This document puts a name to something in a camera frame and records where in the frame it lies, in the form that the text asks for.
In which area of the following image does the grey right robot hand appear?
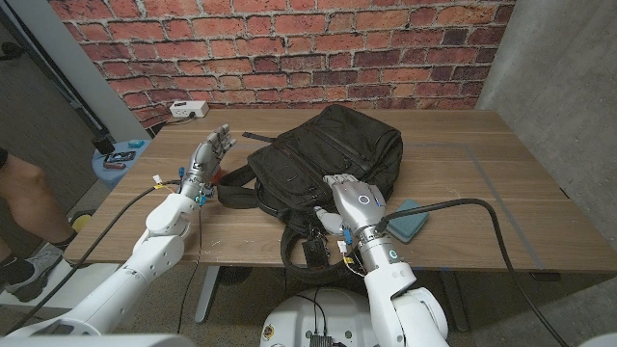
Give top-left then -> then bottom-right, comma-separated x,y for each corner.
312,173 -> 389,243

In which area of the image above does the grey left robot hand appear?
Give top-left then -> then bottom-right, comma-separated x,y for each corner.
178,123 -> 238,200

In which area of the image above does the black backpack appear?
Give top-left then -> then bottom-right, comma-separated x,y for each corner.
216,103 -> 405,285

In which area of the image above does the white power strip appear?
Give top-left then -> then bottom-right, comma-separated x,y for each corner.
169,99 -> 210,120

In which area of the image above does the teal sponge block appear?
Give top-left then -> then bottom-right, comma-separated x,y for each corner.
385,198 -> 431,244

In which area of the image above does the black luggage tag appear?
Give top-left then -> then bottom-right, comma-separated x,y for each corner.
302,238 -> 332,269

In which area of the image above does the blue round stool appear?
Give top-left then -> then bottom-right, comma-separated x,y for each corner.
91,139 -> 153,190

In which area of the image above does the black cylinder cup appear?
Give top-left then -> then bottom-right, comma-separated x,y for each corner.
91,134 -> 116,156

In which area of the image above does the black round floor fan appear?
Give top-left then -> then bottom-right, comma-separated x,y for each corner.
219,266 -> 255,286

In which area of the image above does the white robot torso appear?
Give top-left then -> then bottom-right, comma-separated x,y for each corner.
258,287 -> 400,347

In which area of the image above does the grey table leg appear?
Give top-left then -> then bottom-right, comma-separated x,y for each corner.
441,270 -> 471,333
194,265 -> 221,324

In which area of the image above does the yellow round object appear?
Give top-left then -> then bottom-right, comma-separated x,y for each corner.
67,211 -> 95,237

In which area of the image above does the red brick printed backdrop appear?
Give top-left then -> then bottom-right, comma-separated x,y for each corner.
47,0 -> 517,129

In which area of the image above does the person's bare leg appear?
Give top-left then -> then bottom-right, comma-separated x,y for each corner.
0,147 -> 78,247

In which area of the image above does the white floor platform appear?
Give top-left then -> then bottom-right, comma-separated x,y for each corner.
0,262 -> 126,309

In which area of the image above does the grey sneaker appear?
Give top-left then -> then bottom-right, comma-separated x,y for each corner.
0,243 -> 73,303

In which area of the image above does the black power strip cord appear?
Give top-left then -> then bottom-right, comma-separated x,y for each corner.
148,111 -> 197,131

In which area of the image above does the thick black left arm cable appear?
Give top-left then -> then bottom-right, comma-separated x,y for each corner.
4,178 -> 182,336

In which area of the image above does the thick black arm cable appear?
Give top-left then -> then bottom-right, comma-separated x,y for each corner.
375,197 -> 573,347
4,178 -> 182,336

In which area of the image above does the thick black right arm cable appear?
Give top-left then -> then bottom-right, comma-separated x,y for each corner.
375,197 -> 573,347

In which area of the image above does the thin black left arm wire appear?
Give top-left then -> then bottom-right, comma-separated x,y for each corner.
175,206 -> 203,334

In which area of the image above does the grey door frame post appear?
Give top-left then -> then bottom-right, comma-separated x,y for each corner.
7,0 -> 150,141

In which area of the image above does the black door handle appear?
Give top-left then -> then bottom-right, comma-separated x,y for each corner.
0,41 -> 25,62

